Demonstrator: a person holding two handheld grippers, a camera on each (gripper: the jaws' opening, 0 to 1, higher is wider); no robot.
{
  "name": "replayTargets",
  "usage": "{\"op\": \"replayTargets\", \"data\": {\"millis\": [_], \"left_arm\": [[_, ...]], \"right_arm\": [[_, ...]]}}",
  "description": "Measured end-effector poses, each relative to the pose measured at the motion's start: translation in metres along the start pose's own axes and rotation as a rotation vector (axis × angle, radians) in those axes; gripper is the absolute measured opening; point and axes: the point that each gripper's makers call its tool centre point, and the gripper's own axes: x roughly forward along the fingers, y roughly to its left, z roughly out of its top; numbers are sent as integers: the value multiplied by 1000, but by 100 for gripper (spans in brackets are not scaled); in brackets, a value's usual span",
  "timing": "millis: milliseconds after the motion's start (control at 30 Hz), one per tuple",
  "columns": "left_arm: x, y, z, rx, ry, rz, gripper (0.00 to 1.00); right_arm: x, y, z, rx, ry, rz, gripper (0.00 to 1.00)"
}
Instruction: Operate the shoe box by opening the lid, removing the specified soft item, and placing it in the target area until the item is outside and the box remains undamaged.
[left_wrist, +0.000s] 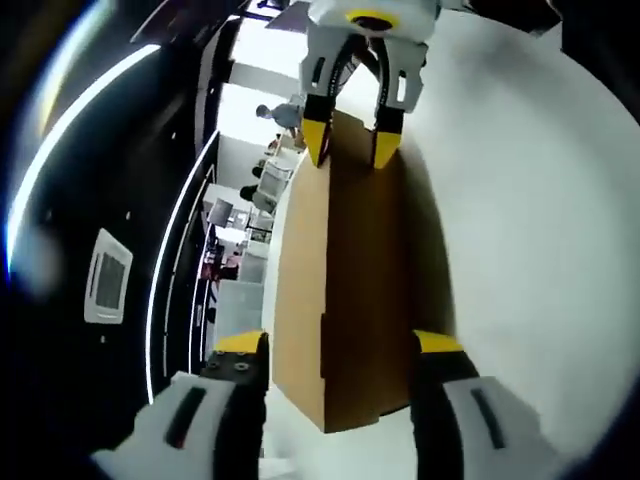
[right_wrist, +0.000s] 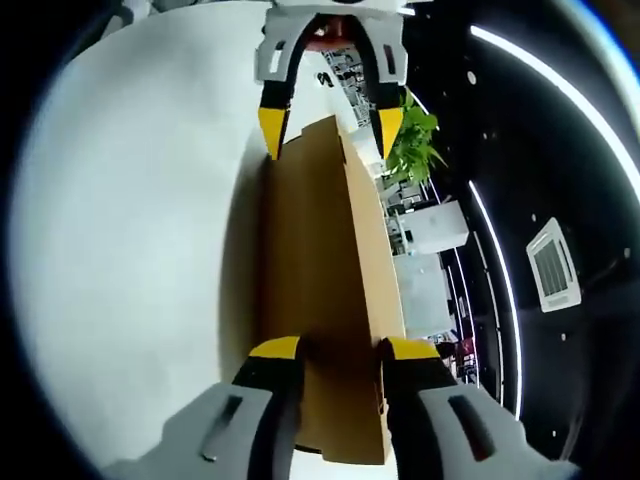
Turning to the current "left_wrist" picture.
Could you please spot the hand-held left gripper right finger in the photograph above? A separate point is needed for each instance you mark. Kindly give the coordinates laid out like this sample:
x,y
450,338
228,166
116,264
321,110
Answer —
x,y
435,380

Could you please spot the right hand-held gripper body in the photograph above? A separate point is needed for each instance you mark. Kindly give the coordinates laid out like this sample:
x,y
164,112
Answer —
x,y
325,10

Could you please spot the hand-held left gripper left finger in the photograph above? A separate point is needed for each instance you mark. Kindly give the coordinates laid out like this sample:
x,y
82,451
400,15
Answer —
x,y
235,370

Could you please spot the brown cardboard shoe box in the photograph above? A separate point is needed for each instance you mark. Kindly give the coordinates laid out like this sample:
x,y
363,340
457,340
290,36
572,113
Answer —
x,y
360,250

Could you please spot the light grey desk partition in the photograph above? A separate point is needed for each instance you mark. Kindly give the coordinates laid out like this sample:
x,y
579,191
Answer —
x,y
240,310

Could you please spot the ceiling air conditioner vent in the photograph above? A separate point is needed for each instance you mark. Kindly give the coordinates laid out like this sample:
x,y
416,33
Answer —
x,y
107,275

